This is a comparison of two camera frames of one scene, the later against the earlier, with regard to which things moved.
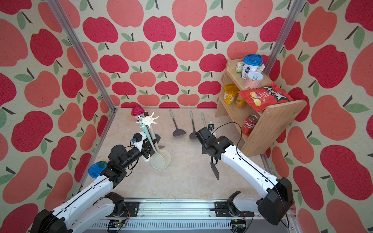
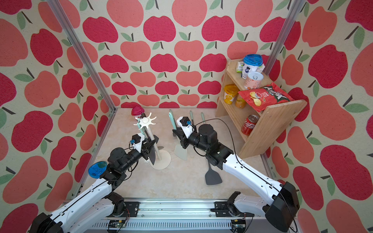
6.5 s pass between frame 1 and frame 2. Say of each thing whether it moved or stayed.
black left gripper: stayed
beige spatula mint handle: stayed
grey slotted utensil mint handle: moved
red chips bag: stayed
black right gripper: moved
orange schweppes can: stayed
